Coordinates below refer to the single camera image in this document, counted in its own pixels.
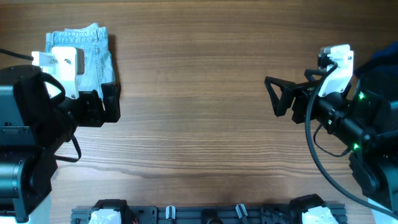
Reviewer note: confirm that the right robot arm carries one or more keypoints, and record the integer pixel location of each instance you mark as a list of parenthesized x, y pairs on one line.
[(366, 125)]

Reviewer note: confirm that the light blue denim shorts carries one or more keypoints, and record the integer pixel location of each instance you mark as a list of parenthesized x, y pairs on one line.
[(93, 40)]

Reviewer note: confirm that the dark blue clothes pile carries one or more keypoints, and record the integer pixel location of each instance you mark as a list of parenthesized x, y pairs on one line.
[(384, 60)]

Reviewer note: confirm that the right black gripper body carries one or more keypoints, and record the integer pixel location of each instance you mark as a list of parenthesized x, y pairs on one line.
[(304, 91)]

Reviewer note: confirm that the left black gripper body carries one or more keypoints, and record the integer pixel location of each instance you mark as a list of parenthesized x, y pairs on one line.
[(86, 111)]

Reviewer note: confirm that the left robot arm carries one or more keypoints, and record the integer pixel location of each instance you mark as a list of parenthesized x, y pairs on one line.
[(36, 119)]

